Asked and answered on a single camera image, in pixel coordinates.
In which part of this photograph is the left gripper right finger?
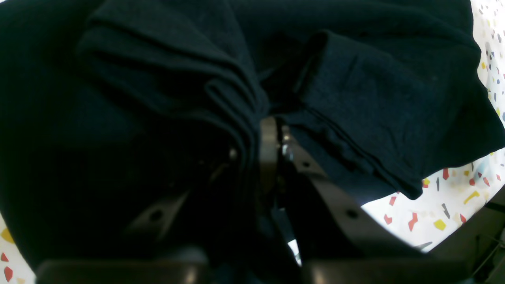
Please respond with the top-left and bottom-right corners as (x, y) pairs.
(258, 117), (473, 284)

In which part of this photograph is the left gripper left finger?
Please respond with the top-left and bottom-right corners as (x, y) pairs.
(36, 148), (237, 284)

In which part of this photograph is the black t-shirt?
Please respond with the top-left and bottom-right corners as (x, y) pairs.
(1, 0), (504, 273)

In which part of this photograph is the terrazzo patterned tablecloth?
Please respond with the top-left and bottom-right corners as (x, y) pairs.
(0, 0), (505, 284)

